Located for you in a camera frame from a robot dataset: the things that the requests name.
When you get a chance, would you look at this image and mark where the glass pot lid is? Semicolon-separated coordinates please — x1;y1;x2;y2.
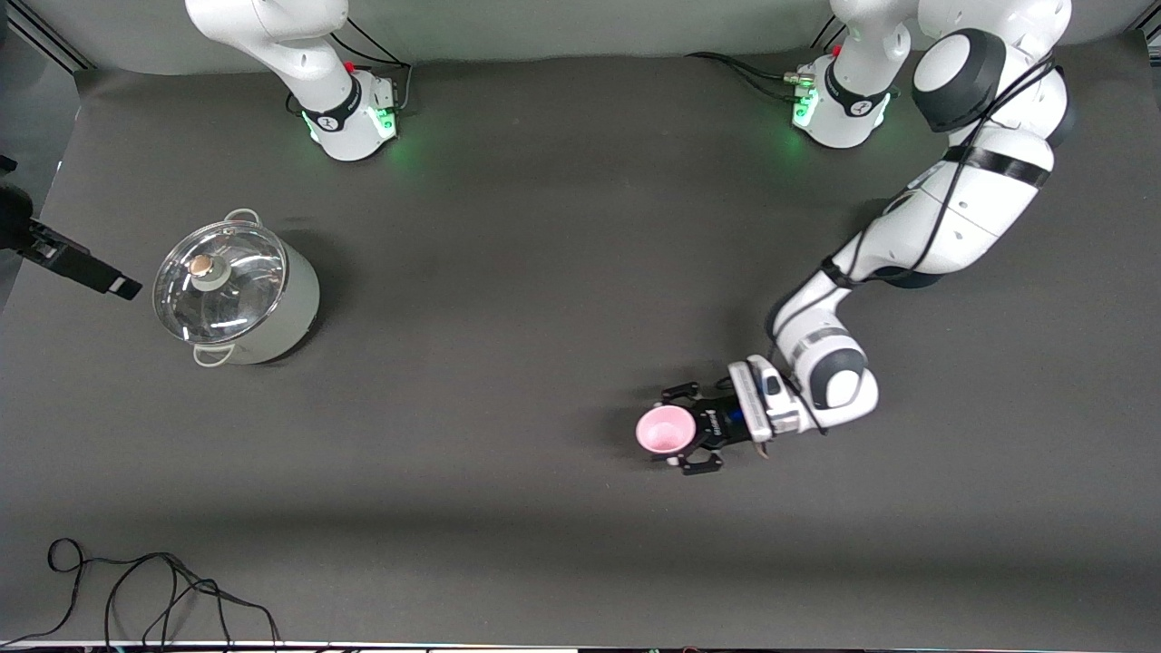
152;218;288;346

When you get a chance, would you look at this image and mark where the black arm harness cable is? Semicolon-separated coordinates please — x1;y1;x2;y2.
769;54;1060;434

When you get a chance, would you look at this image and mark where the thin black cable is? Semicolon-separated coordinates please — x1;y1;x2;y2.
0;538;282;649

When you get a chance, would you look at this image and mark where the pale green cooking pot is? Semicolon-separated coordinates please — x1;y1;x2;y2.
154;209;321;367

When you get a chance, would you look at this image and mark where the black base power cable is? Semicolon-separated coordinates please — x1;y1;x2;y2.
685;50;817;101
286;18;414;119

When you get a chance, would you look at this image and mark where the pink plastic cup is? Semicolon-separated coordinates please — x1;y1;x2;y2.
635;404;698;457

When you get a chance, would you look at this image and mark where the aluminium frame rail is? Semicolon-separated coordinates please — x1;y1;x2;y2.
5;0;96;73

